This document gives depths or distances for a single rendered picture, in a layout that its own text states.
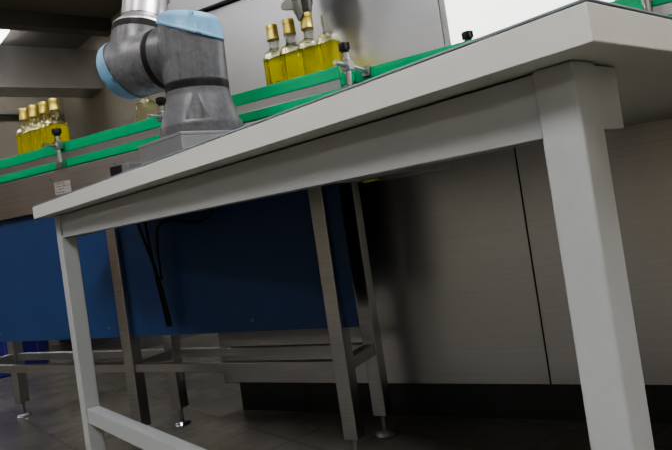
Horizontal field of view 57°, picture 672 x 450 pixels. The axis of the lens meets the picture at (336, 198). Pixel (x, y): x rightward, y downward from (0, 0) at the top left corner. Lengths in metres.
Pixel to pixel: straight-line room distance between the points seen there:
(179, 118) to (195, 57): 0.11
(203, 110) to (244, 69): 0.95
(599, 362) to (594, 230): 0.12
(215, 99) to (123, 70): 0.20
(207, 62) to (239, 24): 0.96
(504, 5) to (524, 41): 1.14
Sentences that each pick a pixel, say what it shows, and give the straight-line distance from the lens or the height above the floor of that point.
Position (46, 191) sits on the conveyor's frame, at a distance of 2.24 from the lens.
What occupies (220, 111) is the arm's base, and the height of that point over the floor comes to 0.82.
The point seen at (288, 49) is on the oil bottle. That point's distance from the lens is 1.76.
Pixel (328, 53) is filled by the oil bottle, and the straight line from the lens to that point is 1.69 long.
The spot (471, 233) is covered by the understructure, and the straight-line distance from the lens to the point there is 1.71.
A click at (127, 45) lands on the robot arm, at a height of 0.98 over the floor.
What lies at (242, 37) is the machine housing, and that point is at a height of 1.21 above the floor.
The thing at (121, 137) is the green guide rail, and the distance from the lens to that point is 2.00.
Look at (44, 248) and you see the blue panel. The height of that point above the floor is 0.64.
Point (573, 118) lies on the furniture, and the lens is 0.58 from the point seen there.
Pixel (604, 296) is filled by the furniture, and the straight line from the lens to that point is 0.59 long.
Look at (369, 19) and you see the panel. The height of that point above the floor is 1.13.
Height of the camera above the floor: 0.61
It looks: 1 degrees up
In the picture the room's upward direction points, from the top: 8 degrees counter-clockwise
